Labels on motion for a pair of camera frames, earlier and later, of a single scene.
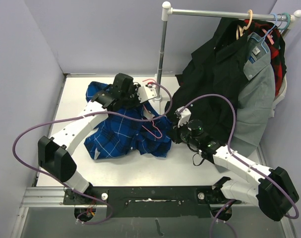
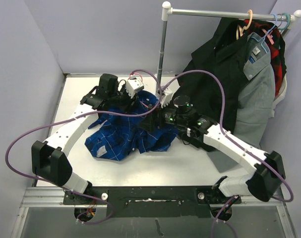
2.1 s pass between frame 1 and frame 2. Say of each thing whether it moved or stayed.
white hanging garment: stayed
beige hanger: stayed
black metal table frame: stayed
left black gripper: stayed
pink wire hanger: moved
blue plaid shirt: moved
